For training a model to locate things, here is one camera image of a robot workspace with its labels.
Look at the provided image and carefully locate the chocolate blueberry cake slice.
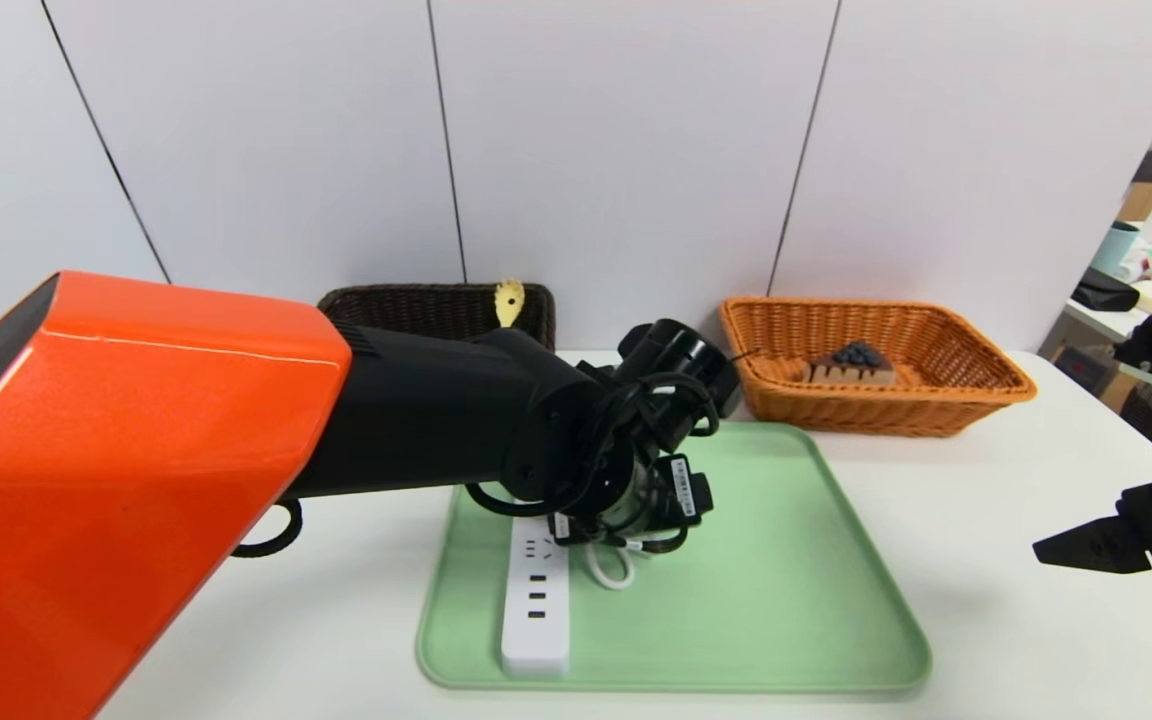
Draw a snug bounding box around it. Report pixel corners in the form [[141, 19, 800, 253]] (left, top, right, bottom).
[[804, 341, 899, 388]]

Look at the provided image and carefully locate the white power strip cord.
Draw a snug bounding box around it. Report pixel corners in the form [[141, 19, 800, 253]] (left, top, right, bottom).
[[584, 535, 682, 591]]

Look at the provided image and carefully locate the white power strip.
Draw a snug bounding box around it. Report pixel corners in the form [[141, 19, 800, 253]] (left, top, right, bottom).
[[501, 515, 572, 679]]

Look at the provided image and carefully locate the yellow spork with green handle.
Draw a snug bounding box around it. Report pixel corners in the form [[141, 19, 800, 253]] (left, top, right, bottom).
[[493, 279, 527, 329]]

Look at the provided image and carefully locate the orange wicker basket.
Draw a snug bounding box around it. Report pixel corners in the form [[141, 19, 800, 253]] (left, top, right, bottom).
[[719, 297, 1037, 438]]

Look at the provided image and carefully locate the dark brown wicker basket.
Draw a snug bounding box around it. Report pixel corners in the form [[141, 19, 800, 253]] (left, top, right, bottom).
[[316, 284, 557, 351]]

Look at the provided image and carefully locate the white side table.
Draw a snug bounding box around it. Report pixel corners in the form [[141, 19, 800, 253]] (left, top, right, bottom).
[[1061, 300, 1152, 393]]

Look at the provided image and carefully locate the black pouch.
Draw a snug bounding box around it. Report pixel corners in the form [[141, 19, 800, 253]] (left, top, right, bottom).
[[1071, 268, 1137, 314]]

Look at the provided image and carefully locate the teal cup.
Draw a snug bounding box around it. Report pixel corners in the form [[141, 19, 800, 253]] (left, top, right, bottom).
[[1086, 224, 1137, 286]]

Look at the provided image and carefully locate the light green plastic tray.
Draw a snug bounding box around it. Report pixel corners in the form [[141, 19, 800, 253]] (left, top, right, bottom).
[[416, 421, 932, 693]]

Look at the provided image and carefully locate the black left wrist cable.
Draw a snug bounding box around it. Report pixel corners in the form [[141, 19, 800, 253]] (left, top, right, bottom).
[[464, 370, 727, 556]]

